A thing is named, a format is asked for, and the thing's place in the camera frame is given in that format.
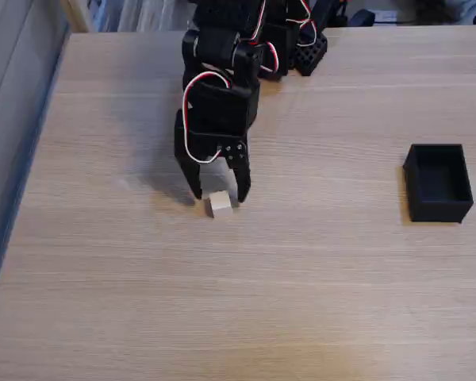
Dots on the white block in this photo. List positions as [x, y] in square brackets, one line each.
[221, 201]

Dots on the black open box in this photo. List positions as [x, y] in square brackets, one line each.
[440, 206]

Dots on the pale stacked boards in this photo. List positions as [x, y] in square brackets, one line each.
[143, 16]

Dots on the small black device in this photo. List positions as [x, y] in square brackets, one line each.
[363, 19]

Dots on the white power strip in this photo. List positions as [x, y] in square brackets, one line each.
[385, 16]

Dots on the light wooden frame post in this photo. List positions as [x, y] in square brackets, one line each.
[76, 16]

